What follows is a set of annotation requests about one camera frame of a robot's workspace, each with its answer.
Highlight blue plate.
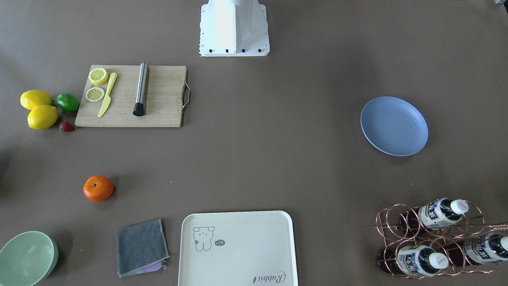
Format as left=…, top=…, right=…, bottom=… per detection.
left=360, top=97, right=429, bottom=157

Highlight orange fruit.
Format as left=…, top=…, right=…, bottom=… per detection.
left=83, top=175, right=114, bottom=202

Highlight bamboo cutting board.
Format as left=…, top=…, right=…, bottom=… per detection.
left=75, top=65, right=189, bottom=128

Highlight cream rabbit tray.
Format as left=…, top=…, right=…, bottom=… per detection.
left=178, top=211, right=299, bottom=286

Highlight steel muddler black tip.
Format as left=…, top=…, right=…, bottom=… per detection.
left=133, top=63, right=150, bottom=116

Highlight yellow plastic knife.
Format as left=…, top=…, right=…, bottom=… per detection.
left=97, top=72, right=118, bottom=118

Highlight grey folded cloth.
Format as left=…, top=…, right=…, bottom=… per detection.
left=116, top=218, right=170, bottom=278

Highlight lemon slice lower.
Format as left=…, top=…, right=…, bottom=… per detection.
left=85, top=87, right=105, bottom=102

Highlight lemon half upper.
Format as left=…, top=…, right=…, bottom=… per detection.
left=88, top=68, right=109, bottom=85

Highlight red strawberry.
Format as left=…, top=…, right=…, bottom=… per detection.
left=59, top=122, right=75, bottom=133

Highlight green lime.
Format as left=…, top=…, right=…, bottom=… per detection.
left=56, top=93, right=80, bottom=112

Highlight tea bottle upper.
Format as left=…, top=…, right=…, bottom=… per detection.
left=398, top=197, right=469, bottom=234

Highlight tea bottle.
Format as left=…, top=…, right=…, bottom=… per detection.
left=398, top=197, right=469, bottom=234
left=443, top=232, right=508, bottom=267
left=377, top=245, right=449, bottom=278

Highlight yellow lemon near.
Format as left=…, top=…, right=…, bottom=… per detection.
left=27, top=104, right=58, bottom=130

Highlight yellow lemon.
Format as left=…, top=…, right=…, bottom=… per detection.
left=20, top=89, right=53, bottom=110
left=27, top=104, right=58, bottom=130

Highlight yellow lemon far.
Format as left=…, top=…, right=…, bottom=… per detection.
left=20, top=89, right=53, bottom=110

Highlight green bowl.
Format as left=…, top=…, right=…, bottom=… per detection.
left=0, top=231, right=59, bottom=286

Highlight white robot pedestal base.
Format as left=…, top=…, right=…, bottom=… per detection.
left=198, top=0, right=270, bottom=57

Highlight copper wire bottle rack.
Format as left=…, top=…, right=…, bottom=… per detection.
left=375, top=200, right=507, bottom=279

